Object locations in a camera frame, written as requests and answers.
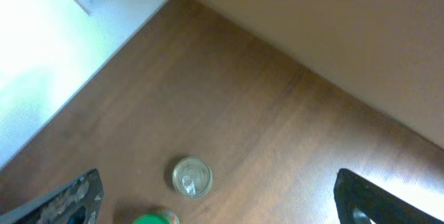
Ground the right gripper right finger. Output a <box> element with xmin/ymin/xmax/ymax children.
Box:
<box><xmin>334</xmin><ymin>169</ymin><xmax>443</xmax><ymax>224</ymax></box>

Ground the green lid jar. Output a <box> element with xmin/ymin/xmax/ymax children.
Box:
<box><xmin>133</xmin><ymin>209</ymin><xmax>180</xmax><ymax>224</ymax></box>

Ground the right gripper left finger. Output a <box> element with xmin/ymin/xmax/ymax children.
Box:
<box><xmin>1</xmin><ymin>169</ymin><xmax>104</xmax><ymax>224</ymax></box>

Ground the silver tin can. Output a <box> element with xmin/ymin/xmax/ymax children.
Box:
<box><xmin>172</xmin><ymin>157</ymin><xmax>214</xmax><ymax>199</ymax></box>

